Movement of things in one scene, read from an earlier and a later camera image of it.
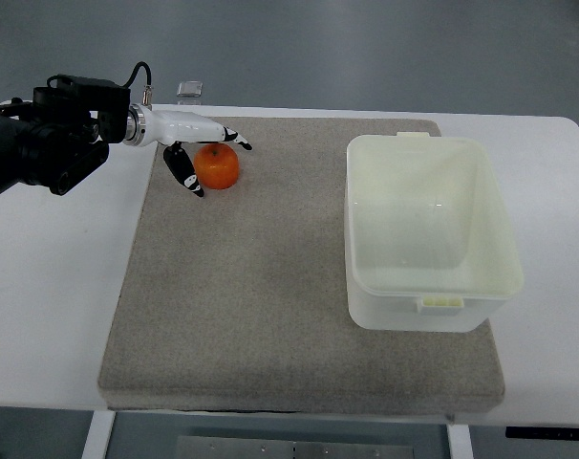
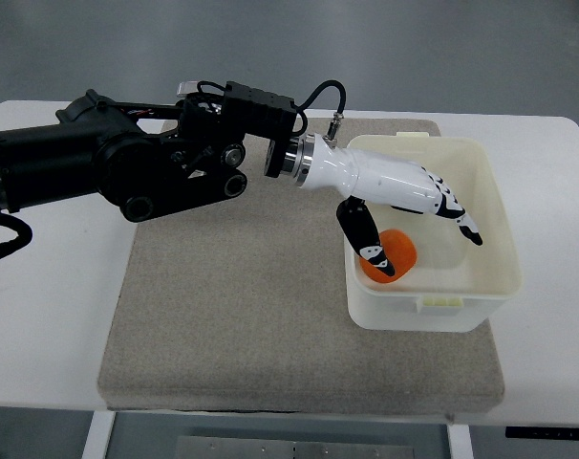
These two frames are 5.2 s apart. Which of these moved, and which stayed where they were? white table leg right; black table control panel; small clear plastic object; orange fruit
Moved: orange fruit
Stayed: black table control panel; small clear plastic object; white table leg right
